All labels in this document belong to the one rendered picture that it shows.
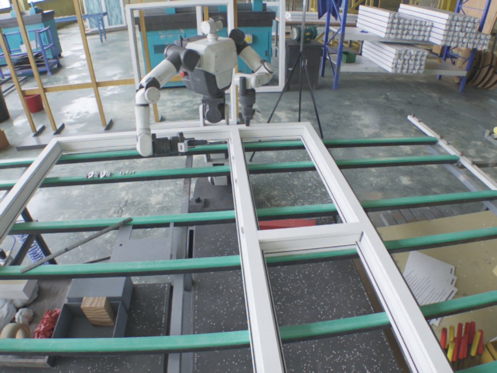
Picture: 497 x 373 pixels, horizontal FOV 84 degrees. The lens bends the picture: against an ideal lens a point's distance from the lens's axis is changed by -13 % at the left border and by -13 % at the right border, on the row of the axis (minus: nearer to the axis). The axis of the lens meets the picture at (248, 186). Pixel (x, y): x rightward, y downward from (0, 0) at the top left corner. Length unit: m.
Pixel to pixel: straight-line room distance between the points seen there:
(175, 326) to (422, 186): 2.77
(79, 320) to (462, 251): 1.73
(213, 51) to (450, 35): 4.49
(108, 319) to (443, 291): 1.35
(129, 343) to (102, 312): 0.32
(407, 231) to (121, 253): 1.32
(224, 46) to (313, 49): 3.51
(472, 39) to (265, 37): 3.29
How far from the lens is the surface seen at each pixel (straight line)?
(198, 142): 1.63
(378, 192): 3.03
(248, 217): 1.13
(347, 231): 1.13
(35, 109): 5.68
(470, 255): 1.73
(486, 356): 1.34
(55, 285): 1.58
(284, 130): 1.79
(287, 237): 1.07
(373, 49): 6.06
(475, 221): 1.96
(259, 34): 5.23
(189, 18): 5.11
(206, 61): 1.72
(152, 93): 1.54
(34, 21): 9.61
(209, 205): 2.36
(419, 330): 0.96
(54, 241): 2.77
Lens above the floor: 1.69
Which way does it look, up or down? 36 degrees down
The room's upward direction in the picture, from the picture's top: straight up
